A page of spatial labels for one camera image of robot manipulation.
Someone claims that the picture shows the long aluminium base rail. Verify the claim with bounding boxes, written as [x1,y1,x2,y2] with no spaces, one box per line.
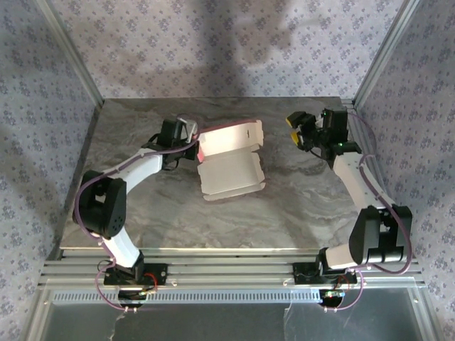
[38,247,427,288]

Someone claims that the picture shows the aluminium right frame post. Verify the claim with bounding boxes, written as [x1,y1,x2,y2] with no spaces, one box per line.
[353,0,422,107]

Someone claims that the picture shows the black controller board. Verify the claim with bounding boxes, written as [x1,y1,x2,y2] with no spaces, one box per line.
[117,289,150,308]
[318,289,346,306]

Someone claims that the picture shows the grey slotted cable duct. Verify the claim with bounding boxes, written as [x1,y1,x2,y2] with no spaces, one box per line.
[52,289,321,303]

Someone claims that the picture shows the pink paper box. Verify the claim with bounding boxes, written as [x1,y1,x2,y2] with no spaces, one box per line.
[196,119,267,203]

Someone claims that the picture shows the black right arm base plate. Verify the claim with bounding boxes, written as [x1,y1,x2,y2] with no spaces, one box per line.
[291,261,358,285]

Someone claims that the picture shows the aluminium left frame post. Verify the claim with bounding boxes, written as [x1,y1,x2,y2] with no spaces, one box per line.
[33,0,106,109]

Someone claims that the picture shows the black left controller board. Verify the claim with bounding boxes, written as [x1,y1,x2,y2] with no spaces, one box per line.
[117,289,150,308]

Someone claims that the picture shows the aluminium frame post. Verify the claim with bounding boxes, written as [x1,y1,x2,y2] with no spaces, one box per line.
[353,0,422,107]
[33,0,106,109]

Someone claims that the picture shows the black right controller board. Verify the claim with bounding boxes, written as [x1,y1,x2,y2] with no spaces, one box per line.
[318,289,346,306]

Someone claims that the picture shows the shiny metal sheet panel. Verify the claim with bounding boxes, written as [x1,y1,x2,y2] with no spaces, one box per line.
[28,301,440,341]

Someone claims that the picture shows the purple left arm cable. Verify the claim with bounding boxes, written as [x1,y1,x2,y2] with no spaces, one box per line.
[73,134,200,314]

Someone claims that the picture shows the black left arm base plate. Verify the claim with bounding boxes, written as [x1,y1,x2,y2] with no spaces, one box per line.
[102,262,168,286]

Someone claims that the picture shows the aluminium side rail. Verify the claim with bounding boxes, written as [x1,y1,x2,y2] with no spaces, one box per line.
[341,98,422,262]

